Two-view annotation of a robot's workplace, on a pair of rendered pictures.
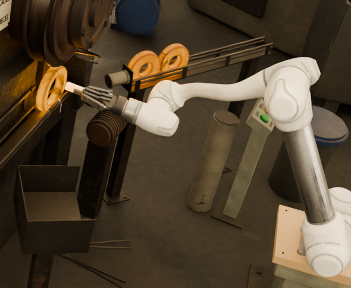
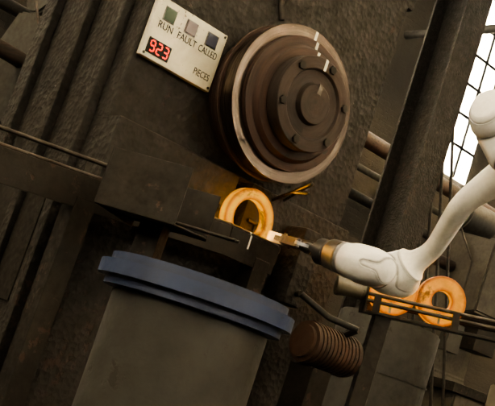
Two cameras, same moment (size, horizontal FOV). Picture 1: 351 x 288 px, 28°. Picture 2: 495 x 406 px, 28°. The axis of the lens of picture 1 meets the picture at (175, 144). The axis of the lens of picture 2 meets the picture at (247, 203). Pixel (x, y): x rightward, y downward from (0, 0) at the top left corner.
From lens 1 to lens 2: 2.34 m
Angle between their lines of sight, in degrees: 59
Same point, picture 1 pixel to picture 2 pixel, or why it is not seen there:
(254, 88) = (485, 171)
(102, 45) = not seen: outside the picture
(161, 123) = (366, 254)
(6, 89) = (182, 155)
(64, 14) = (264, 72)
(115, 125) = (328, 332)
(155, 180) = not seen: outside the picture
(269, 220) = not seen: outside the picture
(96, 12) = (306, 94)
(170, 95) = (396, 254)
